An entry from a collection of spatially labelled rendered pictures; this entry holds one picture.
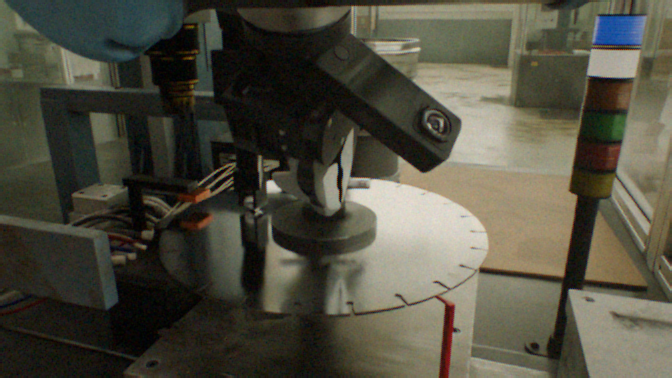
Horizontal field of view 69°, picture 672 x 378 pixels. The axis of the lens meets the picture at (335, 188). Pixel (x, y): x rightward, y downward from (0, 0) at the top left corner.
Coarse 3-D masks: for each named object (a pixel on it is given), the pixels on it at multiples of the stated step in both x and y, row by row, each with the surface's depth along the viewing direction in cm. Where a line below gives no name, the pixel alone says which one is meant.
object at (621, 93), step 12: (588, 84) 51; (600, 84) 50; (612, 84) 49; (624, 84) 49; (588, 96) 51; (600, 96) 50; (612, 96) 49; (624, 96) 49; (588, 108) 51; (600, 108) 50; (612, 108) 50; (624, 108) 50
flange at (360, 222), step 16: (288, 208) 53; (304, 208) 49; (352, 208) 52; (368, 208) 53; (272, 224) 49; (288, 224) 48; (304, 224) 48; (320, 224) 48; (336, 224) 48; (352, 224) 48; (368, 224) 49; (288, 240) 47; (304, 240) 46; (320, 240) 45; (336, 240) 46; (352, 240) 46
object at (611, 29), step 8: (600, 16) 49; (608, 16) 48; (616, 16) 47; (624, 16) 47; (632, 16) 47; (640, 16) 47; (600, 24) 49; (608, 24) 48; (616, 24) 47; (624, 24) 47; (632, 24) 47; (640, 24) 47; (600, 32) 49; (608, 32) 48; (616, 32) 48; (624, 32) 47; (632, 32) 47; (640, 32) 48; (600, 40) 49; (608, 40) 48; (616, 40) 48; (624, 40) 48; (632, 40) 48; (640, 40) 48
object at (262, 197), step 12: (240, 132) 46; (240, 156) 47; (252, 156) 47; (240, 168) 48; (252, 168) 48; (240, 180) 47; (252, 180) 47; (264, 180) 54; (240, 192) 54; (252, 192) 53; (264, 192) 54; (240, 204) 54; (264, 204) 55
